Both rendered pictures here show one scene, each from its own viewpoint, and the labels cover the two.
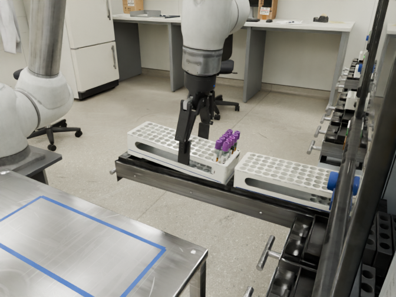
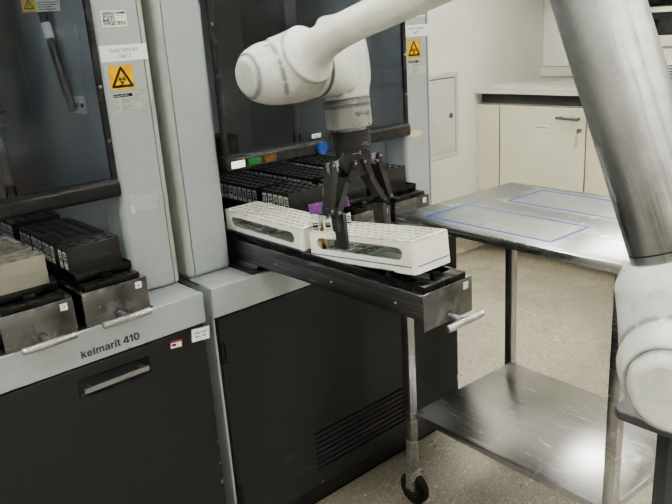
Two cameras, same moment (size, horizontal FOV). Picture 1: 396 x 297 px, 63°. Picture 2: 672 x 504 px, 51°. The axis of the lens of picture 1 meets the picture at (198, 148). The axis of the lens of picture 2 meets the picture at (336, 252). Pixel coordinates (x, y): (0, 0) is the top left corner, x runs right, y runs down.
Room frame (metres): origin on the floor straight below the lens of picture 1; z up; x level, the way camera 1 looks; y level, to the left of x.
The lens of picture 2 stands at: (2.03, 0.49, 1.26)
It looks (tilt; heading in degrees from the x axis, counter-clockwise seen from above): 17 degrees down; 203
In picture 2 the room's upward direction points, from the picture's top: 4 degrees counter-clockwise
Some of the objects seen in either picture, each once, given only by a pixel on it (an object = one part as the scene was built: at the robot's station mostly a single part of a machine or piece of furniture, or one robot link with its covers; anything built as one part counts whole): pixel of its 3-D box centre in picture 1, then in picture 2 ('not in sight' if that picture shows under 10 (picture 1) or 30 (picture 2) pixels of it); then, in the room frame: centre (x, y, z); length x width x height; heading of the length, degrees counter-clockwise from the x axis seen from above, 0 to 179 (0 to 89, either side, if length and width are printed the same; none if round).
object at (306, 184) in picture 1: (300, 185); (279, 226); (0.63, -0.24, 0.83); 0.30 x 0.10 x 0.06; 63
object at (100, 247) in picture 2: not in sight; (92, 255); (0.94, -0.50, 0.85); 0.12 x 0.02 x 0.06; 153
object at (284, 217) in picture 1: (227, 185); (332, 264); (0.71, -0.08, 0.78); 0.73 x 0.14 x 0.09; 63
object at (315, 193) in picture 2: not in sight; (303, 201); (0.45, -0.25, 0.85); 0.12 x 0.02 x 0.06; 154
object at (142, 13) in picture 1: (145, 13); not in sight; (4.49, 0.68, 0.93); 0.35 x 0.26 x 0.06; 157
